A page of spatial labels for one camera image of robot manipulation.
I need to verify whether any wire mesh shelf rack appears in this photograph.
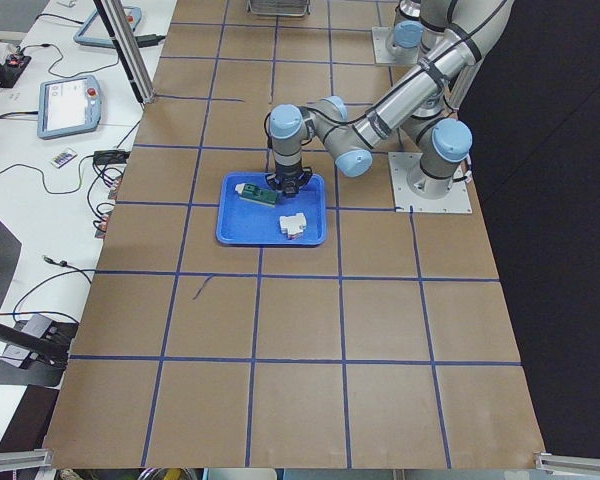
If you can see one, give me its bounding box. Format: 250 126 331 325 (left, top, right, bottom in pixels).
247 0 311 18

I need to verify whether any small remote control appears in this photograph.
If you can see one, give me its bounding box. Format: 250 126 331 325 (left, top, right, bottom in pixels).
50 148 78 169

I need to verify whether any grey hub box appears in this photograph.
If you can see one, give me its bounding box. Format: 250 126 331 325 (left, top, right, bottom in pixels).
3 314 58 368

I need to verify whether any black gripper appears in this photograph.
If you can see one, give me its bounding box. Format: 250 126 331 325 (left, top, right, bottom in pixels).
265 163 312 190

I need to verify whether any black device with red button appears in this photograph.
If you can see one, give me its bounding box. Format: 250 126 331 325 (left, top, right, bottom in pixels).
0 54 31 89

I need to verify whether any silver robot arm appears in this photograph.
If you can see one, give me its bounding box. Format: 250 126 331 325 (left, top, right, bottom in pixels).
266 1 513 196
390 0 426 51

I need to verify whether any aluminium frame post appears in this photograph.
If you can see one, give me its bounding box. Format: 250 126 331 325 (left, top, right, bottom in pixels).
94 0 155 105

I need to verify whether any blue plastic tray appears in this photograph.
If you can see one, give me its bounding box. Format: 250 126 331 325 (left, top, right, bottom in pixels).
216 172 327 246

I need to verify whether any red mushroom push button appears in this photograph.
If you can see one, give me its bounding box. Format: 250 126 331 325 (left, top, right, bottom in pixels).
282 182 300 197

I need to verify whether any white grey circuit breaker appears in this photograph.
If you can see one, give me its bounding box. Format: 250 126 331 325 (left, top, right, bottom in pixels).
279 212 307 240

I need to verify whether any teach pendant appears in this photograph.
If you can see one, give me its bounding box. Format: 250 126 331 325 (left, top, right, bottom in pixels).
37 75 102 140
73 5 144 49

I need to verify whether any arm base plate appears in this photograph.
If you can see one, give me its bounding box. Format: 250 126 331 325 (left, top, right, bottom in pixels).
371 27 419 66
388 152 472 215

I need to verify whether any near teach pendant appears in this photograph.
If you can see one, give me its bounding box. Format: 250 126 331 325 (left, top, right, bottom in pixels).
37 75 102 140

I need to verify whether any far teach pendant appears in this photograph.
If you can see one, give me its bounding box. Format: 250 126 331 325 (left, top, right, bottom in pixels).
73 5 144 49

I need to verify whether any green electrical switch module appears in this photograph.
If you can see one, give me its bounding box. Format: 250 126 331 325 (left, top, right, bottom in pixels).
234 183 278 207

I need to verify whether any black power adapter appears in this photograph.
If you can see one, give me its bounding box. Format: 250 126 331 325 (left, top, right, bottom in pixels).
93 149 130 166

